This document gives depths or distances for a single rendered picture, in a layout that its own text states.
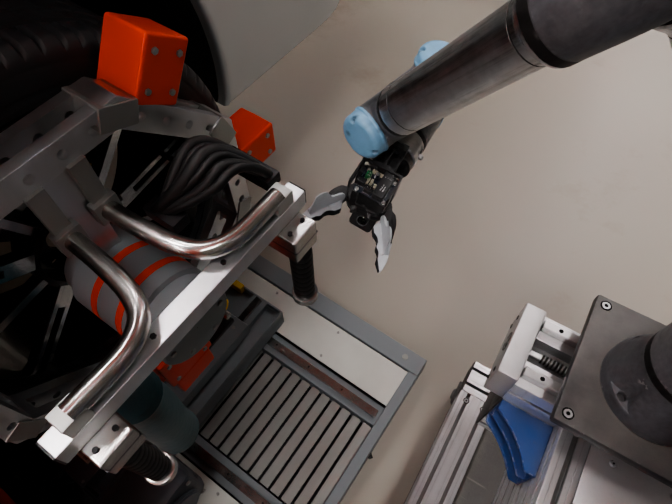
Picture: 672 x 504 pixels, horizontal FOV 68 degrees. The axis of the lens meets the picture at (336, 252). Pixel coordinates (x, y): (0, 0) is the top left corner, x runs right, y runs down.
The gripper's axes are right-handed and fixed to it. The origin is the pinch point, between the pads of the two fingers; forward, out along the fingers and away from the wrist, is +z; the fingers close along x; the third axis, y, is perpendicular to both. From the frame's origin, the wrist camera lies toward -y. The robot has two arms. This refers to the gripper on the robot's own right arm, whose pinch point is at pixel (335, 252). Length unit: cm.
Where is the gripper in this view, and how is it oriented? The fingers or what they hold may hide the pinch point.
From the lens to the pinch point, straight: 78.9
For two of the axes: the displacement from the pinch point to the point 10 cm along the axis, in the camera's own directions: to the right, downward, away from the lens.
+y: 1.3, -4.2, -9.0
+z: -4.8, 7.6, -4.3
